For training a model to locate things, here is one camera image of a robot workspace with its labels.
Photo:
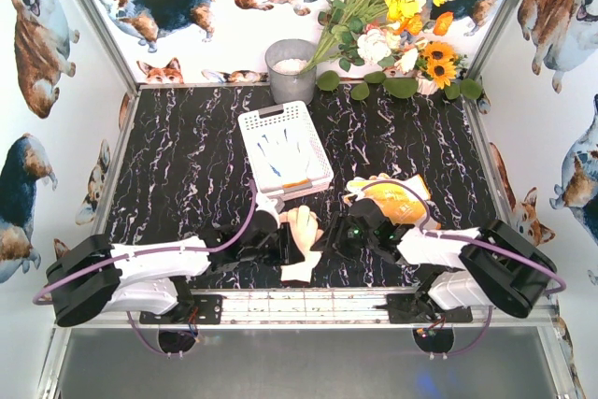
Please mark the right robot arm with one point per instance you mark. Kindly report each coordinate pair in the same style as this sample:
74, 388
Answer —
477, 267

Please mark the aluminium front rail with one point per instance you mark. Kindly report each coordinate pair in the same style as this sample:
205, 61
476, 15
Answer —
331, 307

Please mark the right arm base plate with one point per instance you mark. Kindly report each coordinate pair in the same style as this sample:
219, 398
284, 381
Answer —
408, 308

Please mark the artificial flower bouquet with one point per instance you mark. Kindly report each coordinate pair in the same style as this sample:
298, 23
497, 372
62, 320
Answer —
401, 40

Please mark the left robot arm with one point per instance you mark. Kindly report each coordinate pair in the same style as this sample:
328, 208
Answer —
98, 277

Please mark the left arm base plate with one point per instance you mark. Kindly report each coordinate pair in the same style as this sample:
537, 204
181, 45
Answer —
202, 309

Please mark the white perforated storage basket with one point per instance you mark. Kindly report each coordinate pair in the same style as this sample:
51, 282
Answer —
296, 118

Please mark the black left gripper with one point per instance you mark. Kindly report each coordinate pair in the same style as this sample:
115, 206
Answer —
285, 243

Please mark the blue dotted glove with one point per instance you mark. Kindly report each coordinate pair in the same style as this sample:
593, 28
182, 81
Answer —
287, 158

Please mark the orange dotted glove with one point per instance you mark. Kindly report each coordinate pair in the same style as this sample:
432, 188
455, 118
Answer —
410, 203

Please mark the grey metal bucket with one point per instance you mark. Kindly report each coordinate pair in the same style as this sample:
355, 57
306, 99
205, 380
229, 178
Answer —
290, 80

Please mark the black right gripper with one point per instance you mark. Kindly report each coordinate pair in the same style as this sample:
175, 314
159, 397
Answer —
336, 233

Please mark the beige knit glove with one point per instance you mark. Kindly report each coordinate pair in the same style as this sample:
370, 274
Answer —
306, 232

